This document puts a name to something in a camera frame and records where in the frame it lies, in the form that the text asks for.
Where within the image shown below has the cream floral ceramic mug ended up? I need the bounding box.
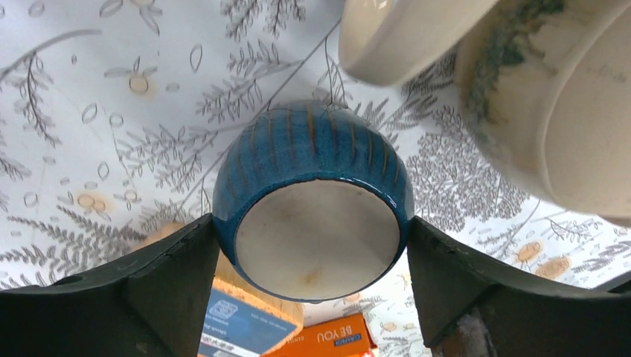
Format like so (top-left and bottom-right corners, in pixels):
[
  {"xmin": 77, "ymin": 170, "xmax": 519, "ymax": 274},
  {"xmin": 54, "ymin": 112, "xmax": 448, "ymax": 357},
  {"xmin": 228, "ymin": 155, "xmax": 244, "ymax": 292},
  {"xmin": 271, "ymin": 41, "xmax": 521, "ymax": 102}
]
[{"xmin": 455, "ymin": 1, "xmax": 630, "ymax": 226}]

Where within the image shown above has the blue orange sponge pack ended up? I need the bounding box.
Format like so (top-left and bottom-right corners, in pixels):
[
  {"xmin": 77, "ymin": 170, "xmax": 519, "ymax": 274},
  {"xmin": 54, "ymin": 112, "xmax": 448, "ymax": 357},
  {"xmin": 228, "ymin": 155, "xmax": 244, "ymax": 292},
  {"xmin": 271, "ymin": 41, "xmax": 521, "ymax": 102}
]
[{"xmin": 198, "ymin": 254, "xmax": 304, "ymax": 356}]

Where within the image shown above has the blue ribbed ceramic mug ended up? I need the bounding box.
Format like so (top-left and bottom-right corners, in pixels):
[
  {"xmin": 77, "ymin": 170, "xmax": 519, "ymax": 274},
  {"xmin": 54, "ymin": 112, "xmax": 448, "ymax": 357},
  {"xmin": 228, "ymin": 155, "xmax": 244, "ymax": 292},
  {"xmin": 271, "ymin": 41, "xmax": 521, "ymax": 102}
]
[{"xmin": 211, "ymin": 101, "xmax": 414, "ymax": 303}]

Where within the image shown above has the small orange box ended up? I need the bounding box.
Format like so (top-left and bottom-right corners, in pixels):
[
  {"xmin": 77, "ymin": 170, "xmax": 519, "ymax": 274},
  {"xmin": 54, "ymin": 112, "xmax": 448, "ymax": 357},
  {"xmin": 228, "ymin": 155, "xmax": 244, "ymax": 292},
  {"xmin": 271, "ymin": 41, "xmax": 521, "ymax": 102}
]
[{"xmin": 264, "ymin": 313, "xmax": 378, "ymax": 357}]

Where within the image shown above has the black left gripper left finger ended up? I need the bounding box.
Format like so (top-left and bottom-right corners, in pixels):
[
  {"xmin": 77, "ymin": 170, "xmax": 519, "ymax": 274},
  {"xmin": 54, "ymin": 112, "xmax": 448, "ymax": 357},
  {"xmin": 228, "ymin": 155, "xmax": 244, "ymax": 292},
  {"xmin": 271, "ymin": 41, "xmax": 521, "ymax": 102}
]
[{"xmin": 1, "ymin": 215, "xmax": 220, "ymax": 357}]

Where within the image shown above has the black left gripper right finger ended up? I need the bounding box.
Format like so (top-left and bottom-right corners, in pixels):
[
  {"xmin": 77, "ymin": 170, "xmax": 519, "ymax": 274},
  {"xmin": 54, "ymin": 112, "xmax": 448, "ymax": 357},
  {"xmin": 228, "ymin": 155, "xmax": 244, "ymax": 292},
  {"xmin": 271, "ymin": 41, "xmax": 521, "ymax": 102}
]
[{"xmin": 407, "ymin": 218, "xmax": 630, "ymax": 356}]

